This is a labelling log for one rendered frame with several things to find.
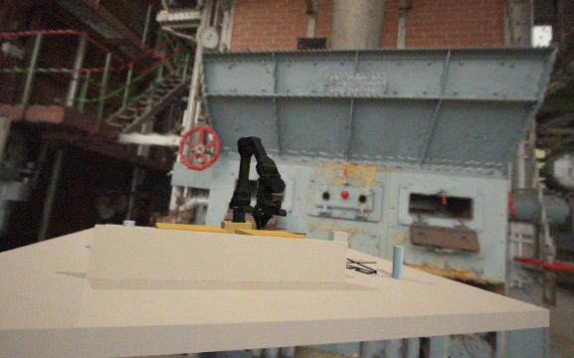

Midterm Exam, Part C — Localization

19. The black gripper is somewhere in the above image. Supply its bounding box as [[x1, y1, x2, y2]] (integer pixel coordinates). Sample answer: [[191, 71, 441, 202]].
[[238, 192, 287, 230]]

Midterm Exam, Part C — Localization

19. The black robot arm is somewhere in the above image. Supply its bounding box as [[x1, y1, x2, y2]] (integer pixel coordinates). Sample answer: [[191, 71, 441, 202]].
[[229, 136, 286, 223]]

